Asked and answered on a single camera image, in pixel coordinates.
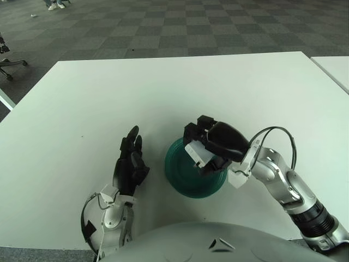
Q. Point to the person legs white sneakers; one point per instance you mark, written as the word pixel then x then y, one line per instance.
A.
pixel 51 7

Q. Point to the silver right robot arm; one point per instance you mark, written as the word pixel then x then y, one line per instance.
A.
pixel 272 169

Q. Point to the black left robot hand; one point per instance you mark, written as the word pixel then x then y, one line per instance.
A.
pixel 126 172

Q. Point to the green round plate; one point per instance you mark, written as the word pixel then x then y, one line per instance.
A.
pixel 180 174

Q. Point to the white charger block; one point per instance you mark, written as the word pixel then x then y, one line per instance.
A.
pixel 199 155

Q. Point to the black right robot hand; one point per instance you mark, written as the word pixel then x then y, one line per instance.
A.
pixel 226 142

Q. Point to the grey robot torso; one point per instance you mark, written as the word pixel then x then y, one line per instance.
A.
pixel 191 243

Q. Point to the white neighbouring table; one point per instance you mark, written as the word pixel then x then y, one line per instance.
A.
pixel 335 68

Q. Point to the white table corner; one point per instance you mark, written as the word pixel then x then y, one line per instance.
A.
pixel 5 98

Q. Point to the black office chair base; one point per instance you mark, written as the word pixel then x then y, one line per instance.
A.
pixel 13 62

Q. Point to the black device with white dots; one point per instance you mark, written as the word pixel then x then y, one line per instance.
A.
pixel 4 49

